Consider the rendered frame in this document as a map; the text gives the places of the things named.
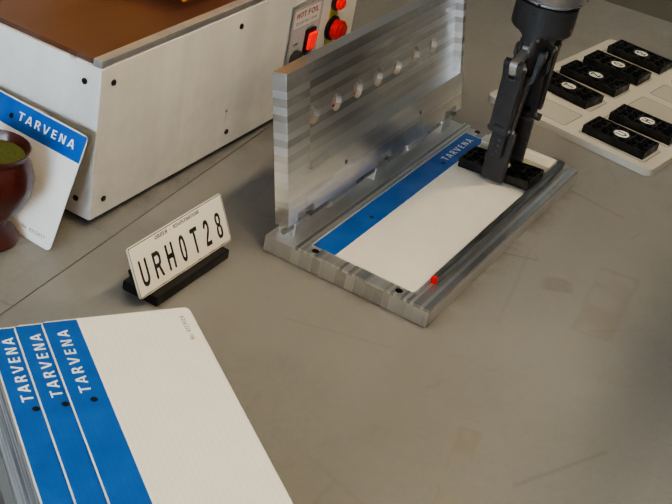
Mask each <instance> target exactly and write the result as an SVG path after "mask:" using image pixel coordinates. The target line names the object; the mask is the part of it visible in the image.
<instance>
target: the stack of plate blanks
mask: <svg viewBox="0 0 672 504"><path fill-rule="evenodd" d="M14 328H15V327H6V328H0V489H1V492H2V496H3V499H4V502H5V504H74V503H73V500H72V497H71V494H70V491H69V488H68V485H67V482H66V479H65V477H64V474H63V471H62V468H61V465H60V462H59V459H58V456H57V454H56V451H55V448H54V445H53V442H52V439H51V436H50V433H49V430H48V428H47V425H46V422H45V419H44V416H43V413H42V410H41V407H40V405H39V402H38V399H37V396H36V393H35V390H34V387H33V384H32V381H31V379H30V376H29V373H28V370H27V367H26V364H25V361H24V358H23V355H22V353H21V350H20V347H19V344H18V341H17V338H16V335H15V332H14Z"/></svg>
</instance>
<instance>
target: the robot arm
mask: <svg viewBox="0 0 672 504"><path fill-rule="evenodd" d="M587 2H589V0H516V2H515V6H514V9H513V13H512V17H511V20H512V23H513V25H514V26H515V27H516V28H518V29H519V30H520V32H521V34H522V37H521V38H520V41H518V42H517V43H516V45H515V48H514V51H513V55H514V57H513V58H510V57H506V59H505V60H504V65H503V73H502V78H501V82H500V85H499V89H498V93H497V97H496V100H495V104H494V108H493V112H492V115H491V119H490V123H489V124H488V125H487V127H488V129H489V130H491V131H492V134H491V138H490V142H489V145H488V149H487V152H486V156H485V160H484V163H483V167H482V170H481V174H480V175H481V176H482V177H485V178H487V179H489V180H492V181H494V182H496V183H499V184H502V183H503V182H504V179H505V175H506V172H507V168H508V165H509V162H510V158H512V159H515V160H518V161H521V162H523V159H524V156H525V152H526V149H527V145H528V141H529V138H530V134H531V131H532V127H533V124H534V120H533V119H535V120H537V121H540V119H541V117H542V114H540V113H538V112H537V110H541V109H542V108H543V106H544V101H545V97H546V94H547V90H548V87H549V83H550V80H551V77H552V73H553V70H554V66H555V63H556V60H557V56H558V53H559V51H560V48H561V46H562V44H563V42H564V39H567V38H569V37H570V36H571V35H572V33H573V31H574V27H575V24H576V20H577V17H578V14H579V10H580V8H581V7H583V6H584V5H585V4H586V3H587ZM531 118H532V119H531Z"/></svg>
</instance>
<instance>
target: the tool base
mask: <svg viewBox="0 0 672 504"><path fill-rule="evenodd" d="M456 114H457V113H456V112H453V111H451V112H450V113H445V119H444V120H443V121H441V122H440V123H438V124H437V125H436V126H434V127H433V128H431V129H430V130H428V134H429V136H428V138H427V139H426V140H425V141H423V142H422V143H420V144H419V145H418V146H416V147H415V148H413V149H412V150H410V151H409V152H408V153H406V154H401V153H403V152H404V151H405V147H404V148H402V149H401V150H400V151H398V152H397V153H395V154H394V155H392V156H391V157H390V156H385V155H382V156H381V157H379V158H378V166H377V167H375V168H374V169H372V170H371V171H369V172H368V173H367V174H365V175H364V176H362V177H361V178H359V179H358V180H356V183H357V188H356V189H355V190H354V191H352V192H351V193H350V194H348V195H347V196H345V197H344V198H342V199H341V200H340V201H338V202H337V203H335V204H334V205H333V206H331V207H329V208H326V207H325V206H327V205H328V204H329V201H326V202H325V203H323V204H322V205H320V206H319V207H318V208H316V209H315V210H309V209H303V210H302V211H301V212H299V213H298V221H297V222H296V223H295V224H293V225H292V226H290V227H285V226H281V225H279V226H278V227H276V228H275V229H274V230H272V231H271V232H269V233H268V234H266V235H265V241H264V247H263V250H265V251H267V252H269V253H271V254H273V255H275V256H277V257H279V258H281V259H283V260H286V261H288V262H290V263H292V264H294V265H296V266H298V267H300V268H302V269H304V270H306V271H308V272H310V273H312V274H315V275H317V276H319V277H321V278H323V279H325V280H327V281H329V282H331V283H333V284H335V285H337V286H339V287H341V288H344V289H346V290H348V291H350V292H352V293H354V294H356V295H358V296H360V297H362V298H364V299H366V300H368V301H370V302H372V303H375V304H377V305H379V306H381V307H383V308H385V309H387V310H389V311H391V312H393V313H395V314H397V315H399V316H401V317H404V318H406V319H408V320H410V321H412V322H414V323H416V324H418V325H420V326H422V327H424V328H426V327H427V326H428V325H429V324H430V323H431V322H432V321H433V320H434V319H435V318H436V317H437V316H438V315H439V314H440V313H441V312H442V311H443V310H444V309H445V308H446V307H447V306H448V305H449V304H450V303H451V302H452V301H454V300H455V299H456V298H457V297H458V296H459V295H460V294H461V293H462V292H463V291H464V290H465V289H466V288H467V287H468V286H469V285H470V284H471V283H472V282H473V281H474V280H475V279H476V278H477V277H478V276H479V275H480V274H481V273H483V272H484V271H485V270H486V269H487V268H488V267H489V266H490V265H491V264H492V263H493V262H494V261H495V260H496V259H497V258H498V257H499V256H500V255H501V254H502V253H503V252H504V251H505V250H506V249H507V248H508V247H509V246H511V245H512V244H513V243H514V242H515V241H516V240H517V239H518V238H519V237H520V236H521V235H522V234H523V233H524V232H525V231H526V230H527V229H528V228H529V227H530V226H531V225H532V224H533V223H534V222H535V221H536V220H537V219H539V218H540V217H541V216H542V215H543V214H544V213H545V212H546V211H547V210H548V209H549V208H550V207H551V206H552V205H553V204H554V203H555V202H556V201H557V200H558V199H559V198H560V197H561V196H562V195H563V194H564V193H565V192H567V191H568V190H569V189H570V188H571V187H572V186H573V185H574V182H575V179H576V176H577V172H578V170H577V169H575V168H572V167H570V166H566V167H564V168H563V169H562V170H561V171H560V172H559V173H558V174H557V175H556V176H555V177H554V178H553V179H551V180H550V181H549V182H548V183H547V184H546V185H545V186H544V187H543V188H542V189H541V190H540V191H538V192H537V193H536V194H535V195H534V196H533V197H532V198H531V199H530V200H529V201H528V202H526V203H525V204H524V205H523V206H522V207H521V208H520V209H519V210H518V211H517V212H516V213H515V214H513V215H512V216H511V217H510V218H509V219H508V220H507V221H506V222H505V223H504V224H503V225H501V226H500V227H499V228H498V229H497V230H496V231H495V232H494V233H493V234H492V235H491V236H490V237H488V238H487V239H486V240H485V241H484V242H483V243H482V244H481V245H480V246H479V247H478V248H476V249H475V250H474V251H473V252H472V253H471V254H470V255H469V256H468V257H467V258H466V259H465V260H463V261H462V262H461V263H460V264H459V265H458V266H457V267H456V268H455V269H454V270H453V271H451V272H450V273H449V274H448V275H447V276H446V277H445V278H444V279H443V280H442V281H441V282H440V283H438V284H437V285H434V284H432V283H430V281H431V279H430V280H429V281H428V282H427V283H425V284H424V285H423V286H422V287H421V288H420V289H419V290H418V291H417V292H415V293H413V292H411V291H409V290H406V289H404V288H402V287H400V286H398V285H396V284H394V283H392V282H390V281H387V280H385V279H383V278H381V277H379V276H377V275H375V274H373V273H371V272H368V271H366V270H364V269H362V268H360V267H358V266H356V265H354V264H352V263H349V262H347V261H345V260H343V259H341V258H339V257H337V256H335V255H333V254H330V253H328V252H326V251H324V250H322V249H320V248H318V247H316V246H314V245H313V243H314V242H316V241H317V240H318V239H320V238H321V237H322V236H324V235H325V234H327V233H328V232H329V231H331V230H332V229H333V228H335V227H336V226H337V225H339V224H340V223H342V222H343V221H344V220H346V219H347V218H348V217H350V216H351V215H352V214H354V213H355V212H357V211H358V210H359V209H361V208H362V207H363V206H365V205H366V204H367V203H369V202H370V201H372V200H373V199H374V198H376V197H377V196H378V195H380V194H381V193H383V192H384V191H385V190H387V189H388V188H389V187H391V186H392V185H393V184H395V183H396V182H398V181H399V180H400V179H402V178H403V177H404V176H406V175H407V174H408V173H410V172H411V171H413V170H414V169H415V168H417V167H418V166H419V165H421V164H422V163H423V162H425V161H426V160H428V159H429V158H430V157H432V156H433V155H434V154H436V153H437V152H438V151H440V150H441V149H443V148H444V147H445V146H447V145H448V144H449V143H451V142H452V141H454V140H455V139H456V138H458V137H459V136H460V135H462V134H463V133H469V134H471V135H474V136H476V137H478V138H481V139H484V138H485V137H486V136H488V135H487V134H484V133H482V132H480V133H479V134H478V133H475V132H474V131H475V129H472V128H471V125H468V124H466V123H464V124H460V123H458V122H455V121H453V120H451V119H452V117H454V116H455V115H456ZM312 249H318V250H319V253H313V252H312ZM396 288H400V289H402V290H403V292H402V293H397V292H396V291H395V289H396Z"/></svg>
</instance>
